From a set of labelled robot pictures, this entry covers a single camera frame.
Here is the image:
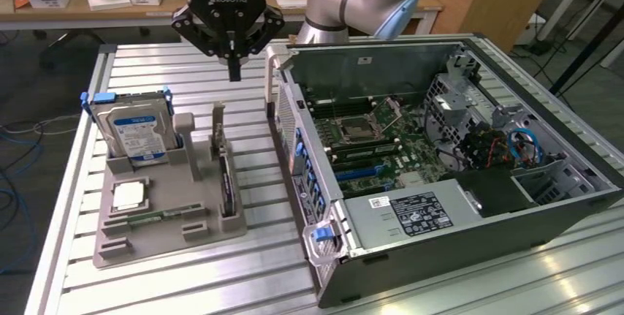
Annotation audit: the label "black graphics card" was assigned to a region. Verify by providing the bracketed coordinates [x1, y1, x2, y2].
[209, 101, 242, 220]

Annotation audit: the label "black chair base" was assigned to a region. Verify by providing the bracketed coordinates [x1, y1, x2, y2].
[37, 29, 106, 70]

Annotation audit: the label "hard disk in blue caddy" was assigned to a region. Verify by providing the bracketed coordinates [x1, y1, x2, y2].
[80, 88, 177, 167]

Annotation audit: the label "metal socket cover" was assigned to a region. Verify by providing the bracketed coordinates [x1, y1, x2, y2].
[370, 95, 406, 121]

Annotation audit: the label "CPU socket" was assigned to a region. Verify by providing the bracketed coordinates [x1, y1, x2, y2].
[338, 114, 386, 145]

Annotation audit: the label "black installed RAM stick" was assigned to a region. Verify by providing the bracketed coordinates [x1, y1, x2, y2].
[329, 142, 400, 161]

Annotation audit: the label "blue expansion slot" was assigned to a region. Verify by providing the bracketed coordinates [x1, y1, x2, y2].
[333, 163, 385, 181]

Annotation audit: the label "green motherboard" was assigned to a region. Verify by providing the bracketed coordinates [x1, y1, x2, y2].
[298, 84, 464, 199]

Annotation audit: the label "silver drive cage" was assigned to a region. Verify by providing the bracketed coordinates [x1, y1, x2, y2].
[422, 51, 504, 141]

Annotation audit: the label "wooden cabinet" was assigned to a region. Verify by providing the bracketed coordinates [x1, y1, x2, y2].
[417, 0, 568, 53]

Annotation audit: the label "silver CPU chip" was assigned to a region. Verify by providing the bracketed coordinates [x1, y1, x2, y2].
[110, 182, 148, 214]

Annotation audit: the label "green RAM stick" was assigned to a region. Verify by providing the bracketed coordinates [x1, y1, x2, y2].
[109, 203, 204, 227]

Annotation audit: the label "silver chipset heatsink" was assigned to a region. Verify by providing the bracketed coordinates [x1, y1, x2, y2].
[397, 172, 430, 189]

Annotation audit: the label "grey parts rack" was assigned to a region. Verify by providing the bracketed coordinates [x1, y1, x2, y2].
[92, 102, 249, 270]

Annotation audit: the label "grey power supply unit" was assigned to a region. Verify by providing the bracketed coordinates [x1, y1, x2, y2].
[340, 178, 484, 251]

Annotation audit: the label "black plastic air shroud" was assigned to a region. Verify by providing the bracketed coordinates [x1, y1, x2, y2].
[454, 168, 541, 220]

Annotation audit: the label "black stand pole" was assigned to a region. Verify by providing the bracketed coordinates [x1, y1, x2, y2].
[549, 0, 624, 94]

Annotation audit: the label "black open PC case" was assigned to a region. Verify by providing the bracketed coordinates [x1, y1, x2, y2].
[262, 32, 624, 309]

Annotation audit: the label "white floor cable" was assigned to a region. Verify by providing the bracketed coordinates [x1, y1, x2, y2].
[0, 113, 80, 136]

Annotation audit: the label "blue floor cable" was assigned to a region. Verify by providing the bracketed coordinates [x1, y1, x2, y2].
[0, 128, 45, 276]

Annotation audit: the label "black and red wire bundle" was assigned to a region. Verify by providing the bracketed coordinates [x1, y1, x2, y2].
[460, 128, 518, 170]

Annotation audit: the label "blue data wire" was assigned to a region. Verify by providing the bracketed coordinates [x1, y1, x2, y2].
[505, 128, 546, 165]

